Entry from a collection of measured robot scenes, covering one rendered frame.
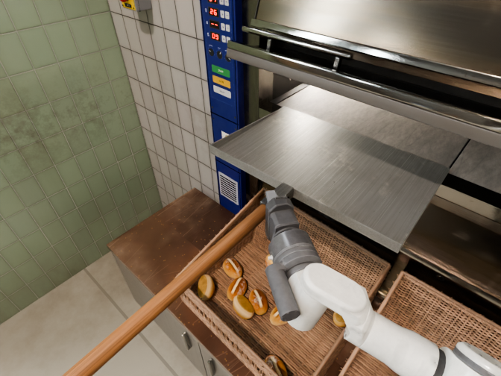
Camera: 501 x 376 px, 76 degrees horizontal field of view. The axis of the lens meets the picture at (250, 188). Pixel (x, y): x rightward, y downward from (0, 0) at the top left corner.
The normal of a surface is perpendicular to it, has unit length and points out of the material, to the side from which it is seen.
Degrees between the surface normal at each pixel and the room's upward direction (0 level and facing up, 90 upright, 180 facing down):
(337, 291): 14
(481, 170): 0
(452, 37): 70
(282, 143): 0
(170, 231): 0
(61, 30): 90
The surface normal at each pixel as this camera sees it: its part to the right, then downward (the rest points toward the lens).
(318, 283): 0.23, -0.77
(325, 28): -0.63, 0.22
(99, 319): 0.00, -0.75
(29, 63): 0.74, 0.44
